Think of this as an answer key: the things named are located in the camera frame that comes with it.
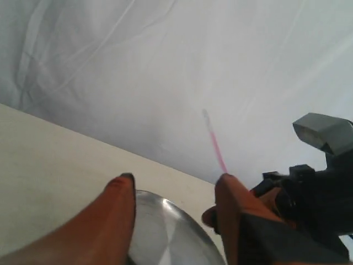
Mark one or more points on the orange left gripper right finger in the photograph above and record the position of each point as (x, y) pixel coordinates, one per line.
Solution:
(252, 234)

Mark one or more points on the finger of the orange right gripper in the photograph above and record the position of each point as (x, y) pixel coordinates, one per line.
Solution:
(209, 217)

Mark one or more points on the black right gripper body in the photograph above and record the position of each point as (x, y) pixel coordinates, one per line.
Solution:
(317, 203)

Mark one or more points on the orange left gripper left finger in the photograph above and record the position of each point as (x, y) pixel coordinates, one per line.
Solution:
(100, 234)

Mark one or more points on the pink straw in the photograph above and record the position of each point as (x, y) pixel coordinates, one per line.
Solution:
(213, 138)

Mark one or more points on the round stainless steel plate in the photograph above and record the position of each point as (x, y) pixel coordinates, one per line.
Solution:
(165, 234)

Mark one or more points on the white backdrop sheet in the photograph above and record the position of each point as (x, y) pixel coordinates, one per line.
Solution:
(146, 75)

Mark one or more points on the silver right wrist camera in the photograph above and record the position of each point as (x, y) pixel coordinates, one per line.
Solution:
(329, 134)

